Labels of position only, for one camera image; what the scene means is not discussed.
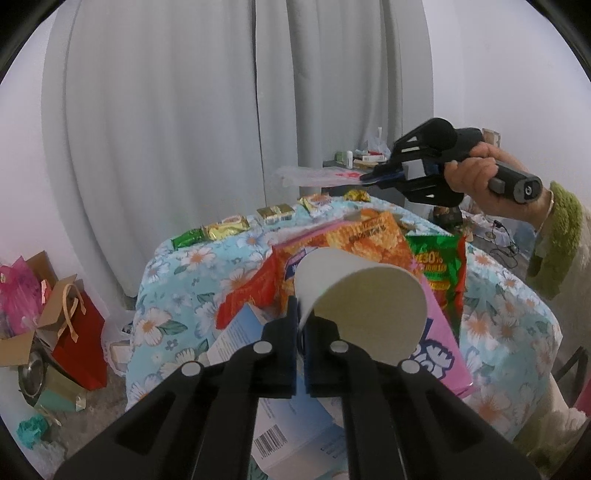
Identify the white plastic bag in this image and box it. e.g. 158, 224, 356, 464
102, 309, 137, 377

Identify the orange pink snack bag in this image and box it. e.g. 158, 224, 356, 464
272, 209, 476, 400

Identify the floral tablecloth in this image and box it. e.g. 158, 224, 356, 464
126, 196, 561, 480

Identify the white paper cup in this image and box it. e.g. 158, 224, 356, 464
294, 248, 428, 365

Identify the plain gold packet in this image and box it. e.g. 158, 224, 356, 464
256, 203, 296, 224

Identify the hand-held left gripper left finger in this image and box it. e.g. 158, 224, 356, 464
54, 295, 298, 480

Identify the red snack packet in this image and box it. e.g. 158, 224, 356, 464
216, 265, 282, 329

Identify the pink plastic bag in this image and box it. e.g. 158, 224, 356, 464
0, 258, 42, 337

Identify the person's right hand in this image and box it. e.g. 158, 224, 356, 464
443, 142, 552, 224

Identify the grey curtain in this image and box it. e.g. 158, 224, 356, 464
255, 0, 435, 204
41, 0, 266, 296

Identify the person's right forearm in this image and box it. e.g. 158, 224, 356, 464
526, 181, 591, 324

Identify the gold packet red label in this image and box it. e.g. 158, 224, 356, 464
202, 213, 250, 241

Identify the light blue paper box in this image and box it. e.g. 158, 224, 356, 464
205, 302, 347, 480

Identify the teal crumpled paper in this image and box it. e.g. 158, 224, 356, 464
17, 414, 51, 448

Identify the clear plastic bag red print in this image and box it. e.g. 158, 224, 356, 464
276, 165, 370, 188

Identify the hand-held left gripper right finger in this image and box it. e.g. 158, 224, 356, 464
302, 318, 541, 480

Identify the brown cardboard box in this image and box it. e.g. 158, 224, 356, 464
0, 251, 58, 367

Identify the metal bowl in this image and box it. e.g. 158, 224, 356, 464
18, 351, 49, 400

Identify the small green packet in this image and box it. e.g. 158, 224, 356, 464
172, 228, 206, 250

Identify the green gold gift box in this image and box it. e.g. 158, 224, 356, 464
34, 369, 88, 414

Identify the green snack bag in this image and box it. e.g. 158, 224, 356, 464
405, 233, 468, 342

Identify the dark side table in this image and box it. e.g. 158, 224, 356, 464
323, 157, 393, 197

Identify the black metal frame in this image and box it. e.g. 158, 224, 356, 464
556, 346, 591, 411

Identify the black cable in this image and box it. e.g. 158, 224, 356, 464
480, 220, 522, 268

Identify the red gift bag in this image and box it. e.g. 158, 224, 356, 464
39, 274, 108, 391

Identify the white red packet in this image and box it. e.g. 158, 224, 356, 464
298, 194, 332, 217

